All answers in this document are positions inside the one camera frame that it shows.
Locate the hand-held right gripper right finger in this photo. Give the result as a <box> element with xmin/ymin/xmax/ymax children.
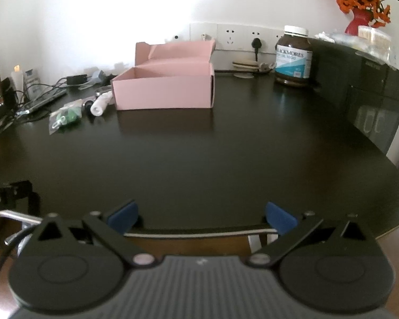
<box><xmin>248</xmin><ymin>202</ymin><xmax>366</xmax><ymax>268</ymax></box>

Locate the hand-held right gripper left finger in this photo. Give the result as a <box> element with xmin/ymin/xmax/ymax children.
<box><xmin>38</xmin><ymin>200</ymin><xmax>155</xmax><ymax>268</ymax></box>

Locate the green items plastic bag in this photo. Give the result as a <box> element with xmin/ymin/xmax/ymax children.
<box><xmin>49</xmin><ymin>102</ymin><xmax>83</xmax><ymax>136</ymax></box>

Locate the white squeeze tube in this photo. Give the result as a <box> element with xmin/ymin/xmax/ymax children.
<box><xmin>90</xmin><ymin>90</ymin><xmax>114</xmax><ymax>117</ymax></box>

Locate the pink cardboard box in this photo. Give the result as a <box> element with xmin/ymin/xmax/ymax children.
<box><xmin>110</xmin><ymin>38</ymin><xmax>217</xmax><ymax>111</ymax></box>

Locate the black desktop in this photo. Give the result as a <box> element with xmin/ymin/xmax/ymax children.
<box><xmin>0</xmin><ymin>68</ymin><xmax>399</xmax><ymax>240</ymax></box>

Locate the black smartphone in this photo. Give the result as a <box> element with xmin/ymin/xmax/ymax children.
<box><xmin>16</xmin><ymin>88</ymin><xmax>68</xmax><ymax>115</ymax></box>

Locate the black box device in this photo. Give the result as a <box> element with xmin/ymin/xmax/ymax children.
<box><xmin>2</xmin><ymin>78</ymin><xmax>19</xmax><ymax>110</ymax></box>

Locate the clear bottle blue cap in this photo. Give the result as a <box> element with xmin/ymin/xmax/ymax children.
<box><xmin>24</xmin><ymin>69</ymin><xmax>42</xmax><ymax>100</ymax></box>

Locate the white tube yellow cap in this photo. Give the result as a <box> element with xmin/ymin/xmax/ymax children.
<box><xmin>11</xmin><ymin>65</ymin><xmax>24</xmax><ymax>102</ymax></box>

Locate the brown supplement bottle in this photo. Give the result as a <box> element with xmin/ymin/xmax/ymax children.
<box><xmin>274</xmin><ymin>25</ymin><xmax>312</xmax><ymax>87</ymax></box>

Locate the black glossy cabinet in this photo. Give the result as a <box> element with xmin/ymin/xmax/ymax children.
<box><xmin>309</xmin><ymin>37</ymin><xmax>399</xmax><ymax>155</ymax></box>

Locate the beige suction cup holder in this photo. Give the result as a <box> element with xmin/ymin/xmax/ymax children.
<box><xmin>232</xmin><ymin>58</ymin><xmax>275</xmax><ymax>79</ymax></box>

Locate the black power plug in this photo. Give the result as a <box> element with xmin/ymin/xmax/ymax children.
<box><xmin>251</xmin><ymin>38</ymin><xmax>263</xmax><ymax>61</ymax></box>

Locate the white crumpled tissue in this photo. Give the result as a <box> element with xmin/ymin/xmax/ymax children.
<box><xmin>314</xmin><ymin>31</ymin><xmax>336</xmax><ymax>43</ymax></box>

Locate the clear cotton swab box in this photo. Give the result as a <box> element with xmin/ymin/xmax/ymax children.
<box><xmin>357</xmin><ymin>25</ymin><xmax>393</xmax><ymax>54</ymax></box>

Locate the red vase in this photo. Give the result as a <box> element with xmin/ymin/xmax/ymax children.
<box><xmin>345</xmin><ymin>9</ymin><xmax>373</xmax><ymax>36</ymax></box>

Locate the chrome chair frame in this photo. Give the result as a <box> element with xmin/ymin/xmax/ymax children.
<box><xmin>0</xmin><ymin>209</ymin><xmax>42</xmax><ymax>246</ymax></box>

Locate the black cable tangle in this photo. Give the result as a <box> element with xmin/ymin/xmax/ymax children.
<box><xmin>7</xmin><ymin>76</ymin><xmax>70</xmax><ymax>117</ymax></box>

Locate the white wall socket panel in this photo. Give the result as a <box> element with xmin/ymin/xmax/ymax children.
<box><xmin>189</xmin><ymin>23</ymin><xmax>286</xmax><ymax>54</ymax></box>

